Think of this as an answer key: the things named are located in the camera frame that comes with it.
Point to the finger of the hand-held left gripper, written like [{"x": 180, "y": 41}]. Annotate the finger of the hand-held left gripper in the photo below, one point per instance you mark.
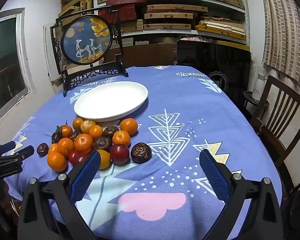
[
  {"x": 7, "y": 146},
  {"x": 22, "y": 152}
]

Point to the dark wooden chair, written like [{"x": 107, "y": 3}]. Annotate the dark wooden chair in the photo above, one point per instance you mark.
[{"x": 264, "y": 130}]

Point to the pile of oranges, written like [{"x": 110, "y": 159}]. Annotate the pile of oranges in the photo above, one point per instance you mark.
[{"x": 128, "y": 126}]

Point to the small round black stool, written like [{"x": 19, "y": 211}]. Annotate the small round black stool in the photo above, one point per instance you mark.
[{"x": 252, "y": 103}]

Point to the black glass panel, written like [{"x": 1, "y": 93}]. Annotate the black glass panel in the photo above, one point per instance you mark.
[{"x": 209, "y": 57}]

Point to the window with white frame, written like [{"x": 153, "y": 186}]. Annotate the window with white frame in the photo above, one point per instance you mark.
[{"x": 5, "y": 67}]

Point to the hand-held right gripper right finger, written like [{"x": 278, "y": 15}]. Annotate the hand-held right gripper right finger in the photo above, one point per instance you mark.
[{"x": 214, "y": 175}]

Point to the brown cardboard box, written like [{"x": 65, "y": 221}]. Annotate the brown cardboard box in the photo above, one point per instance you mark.
[{"x": 150, "y": 53}]

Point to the blue printed tablecloth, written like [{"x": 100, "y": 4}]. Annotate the blue printed tablecloth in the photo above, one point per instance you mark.
[{"x": 164, "y": 180}]

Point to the stack of wooden cases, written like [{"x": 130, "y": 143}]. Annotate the stack of wooden cases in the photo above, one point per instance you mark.
[{"x": 169, "y": 16}]

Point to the pale tan round fruit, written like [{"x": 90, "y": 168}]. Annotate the pale tan round fruit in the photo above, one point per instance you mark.
[{"x": 88, "y": 126}]

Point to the stack of red lacquer boxes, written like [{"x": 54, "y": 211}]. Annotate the stack of red lacquer boxes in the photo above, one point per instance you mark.
[{"x": 125, "y": 12}]

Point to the small smooth orange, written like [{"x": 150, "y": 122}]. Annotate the small smooth orange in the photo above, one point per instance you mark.
[{"x": 53, "y": 148}]

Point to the large bumpy orange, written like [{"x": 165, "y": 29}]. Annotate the large bumpy orange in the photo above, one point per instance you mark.
[{"x": 83, "y": 143}]

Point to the brown patterned mangosteen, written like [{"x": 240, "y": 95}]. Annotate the brown patterned mangosteen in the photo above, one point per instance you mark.
[
  {"x": 111, "y": 131},
  {"x": 141, "y": 153},
  {"x": 103, "y": 143}
]

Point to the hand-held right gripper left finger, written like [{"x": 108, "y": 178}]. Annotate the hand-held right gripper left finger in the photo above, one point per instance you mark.
[{"x": 86, "y": 172}]

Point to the round embroidered screen black stand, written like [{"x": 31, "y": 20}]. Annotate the round embroidered screen black stand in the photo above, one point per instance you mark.
[{"x": 86, "y": 40}]

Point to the stack of yellow flat boxes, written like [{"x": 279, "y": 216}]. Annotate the stack of yellow flat boxes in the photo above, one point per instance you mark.
[{"x": 219, "y": 28}]

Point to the chequered beige curtain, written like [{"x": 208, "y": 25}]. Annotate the chequered beige curtain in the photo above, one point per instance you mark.
[{"x": 284, "y": 30}]

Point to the yellow round fruit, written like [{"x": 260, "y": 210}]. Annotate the yellow round fruit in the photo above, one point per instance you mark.
[{"x": 105, "y": 160}]

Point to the red plum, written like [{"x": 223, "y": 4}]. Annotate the red plum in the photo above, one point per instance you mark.
[
  {"x": 77, "y": 157},
  {"x": 119, "y": 153}
]

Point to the white jug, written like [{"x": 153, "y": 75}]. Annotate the white jug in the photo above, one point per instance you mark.
[{"x": 258, "y": 90}]

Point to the white oval plate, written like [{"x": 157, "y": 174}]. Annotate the white oval plate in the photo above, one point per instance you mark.
[{"x": 110, "y": 100}]

